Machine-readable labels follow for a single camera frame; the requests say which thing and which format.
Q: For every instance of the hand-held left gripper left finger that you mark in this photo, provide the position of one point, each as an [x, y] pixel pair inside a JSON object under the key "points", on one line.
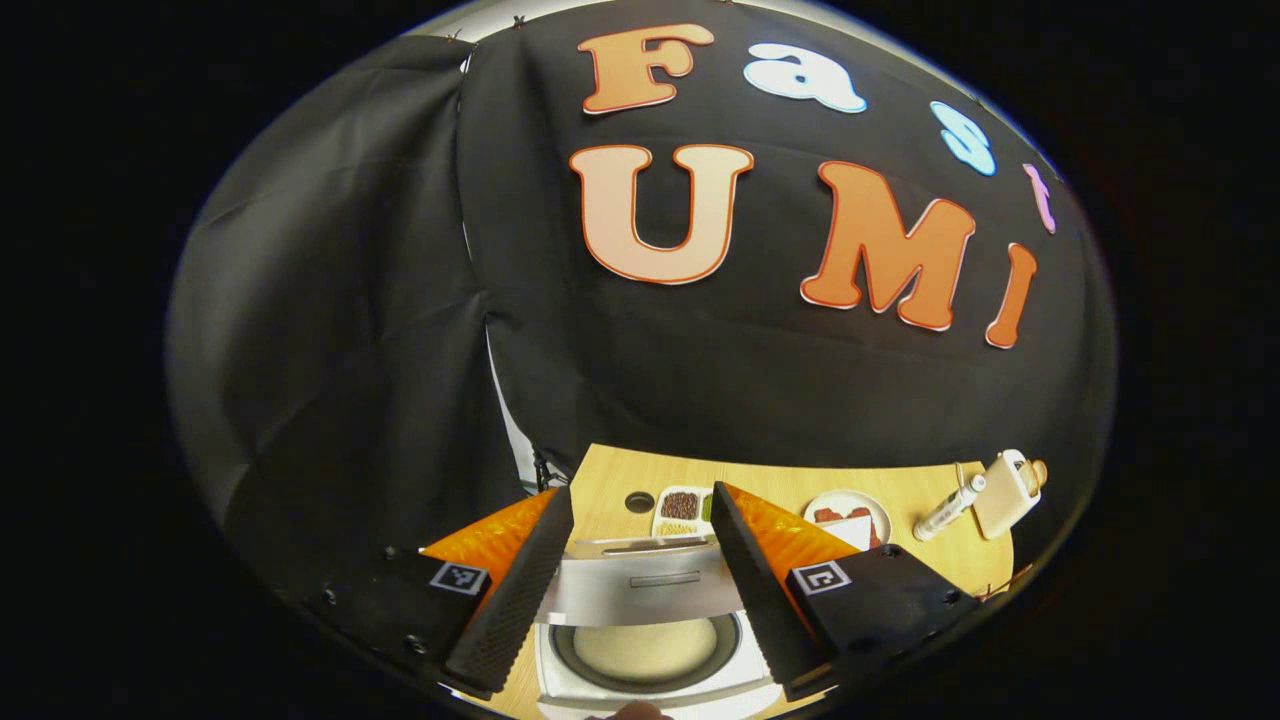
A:
{"points": [[520, 600]]}

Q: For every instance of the red meat piece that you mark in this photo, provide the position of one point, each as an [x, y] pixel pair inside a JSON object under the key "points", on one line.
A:
{"points": [[828, 515], [858, 512]]}

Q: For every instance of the white divided seasoning dish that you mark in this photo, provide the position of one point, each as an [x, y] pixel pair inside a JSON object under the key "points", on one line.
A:
{"points": [[680, 505]]}

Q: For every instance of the black table grommet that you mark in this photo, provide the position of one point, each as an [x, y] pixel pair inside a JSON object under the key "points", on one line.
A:
{"points": [[639, 502]]}

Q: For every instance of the white rice cooker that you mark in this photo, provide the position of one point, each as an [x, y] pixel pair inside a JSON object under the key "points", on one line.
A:
{"points": [[640, 590]]}

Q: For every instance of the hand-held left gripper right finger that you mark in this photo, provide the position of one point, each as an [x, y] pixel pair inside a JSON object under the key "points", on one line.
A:
{"points": [[765, 610]]}

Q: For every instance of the black backdrop cloth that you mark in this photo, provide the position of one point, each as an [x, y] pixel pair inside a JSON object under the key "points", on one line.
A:
{"points": [[750, 380]]}

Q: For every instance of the toasted bread slice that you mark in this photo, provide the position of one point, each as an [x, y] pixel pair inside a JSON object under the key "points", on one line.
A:
{"points": [[1039, 472]]}

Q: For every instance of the round white plate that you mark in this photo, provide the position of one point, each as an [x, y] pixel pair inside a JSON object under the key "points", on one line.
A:
{"points": [[878, 520]]}

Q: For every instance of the row of black clips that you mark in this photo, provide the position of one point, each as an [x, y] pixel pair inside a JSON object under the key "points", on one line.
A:
{"points": [[518, 19]]}

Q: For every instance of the white rice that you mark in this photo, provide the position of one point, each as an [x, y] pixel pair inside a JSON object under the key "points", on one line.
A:
{"points": [[645, 648]]}

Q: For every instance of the white toaster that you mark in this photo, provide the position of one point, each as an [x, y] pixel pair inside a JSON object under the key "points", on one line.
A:
{"points": [[1003, 498]]}

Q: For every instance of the black tripod stand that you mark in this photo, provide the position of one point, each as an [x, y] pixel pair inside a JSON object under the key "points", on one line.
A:
{"points": [[543, 472]]}

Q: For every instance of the white milk bottle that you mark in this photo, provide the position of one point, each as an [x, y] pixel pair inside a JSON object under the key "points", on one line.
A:
{"points": [[948, 508]]}

